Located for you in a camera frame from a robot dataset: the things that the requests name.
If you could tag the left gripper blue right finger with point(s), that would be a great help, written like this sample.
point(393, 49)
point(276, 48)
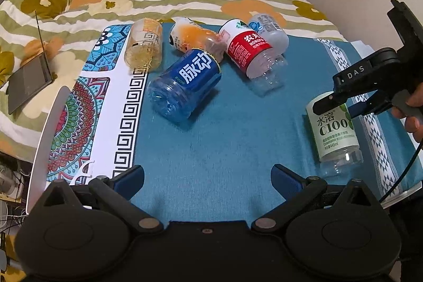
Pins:
point(299, 194)

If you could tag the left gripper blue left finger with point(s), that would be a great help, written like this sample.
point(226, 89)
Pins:
point(114, 195)

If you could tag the green white label cup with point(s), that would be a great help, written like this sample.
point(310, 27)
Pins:
point(335, 139)

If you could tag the red label plastic cup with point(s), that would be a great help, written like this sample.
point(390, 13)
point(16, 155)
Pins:
point(255, 57)

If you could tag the grey label plastic cup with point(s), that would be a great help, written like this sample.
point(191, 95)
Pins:
point(267, 27)

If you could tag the blue label plastic cup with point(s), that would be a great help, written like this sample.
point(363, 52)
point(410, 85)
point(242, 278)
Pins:
point(177, 92)

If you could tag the orange label plastic cup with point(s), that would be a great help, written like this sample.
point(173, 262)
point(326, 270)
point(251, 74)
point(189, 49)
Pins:
point(185, 34)

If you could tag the person's right hand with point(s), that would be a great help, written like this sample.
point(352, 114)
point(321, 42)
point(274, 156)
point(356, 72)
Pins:
point(409, 107)

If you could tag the blue patterned cloth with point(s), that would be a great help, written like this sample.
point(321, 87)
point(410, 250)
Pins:
point(216, 165)

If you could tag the grey laptop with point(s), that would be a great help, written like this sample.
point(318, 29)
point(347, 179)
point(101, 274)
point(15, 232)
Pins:
point(29, 79)

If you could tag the floral striped duvet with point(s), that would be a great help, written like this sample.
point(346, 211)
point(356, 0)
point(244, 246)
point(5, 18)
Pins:
point(68, 29)

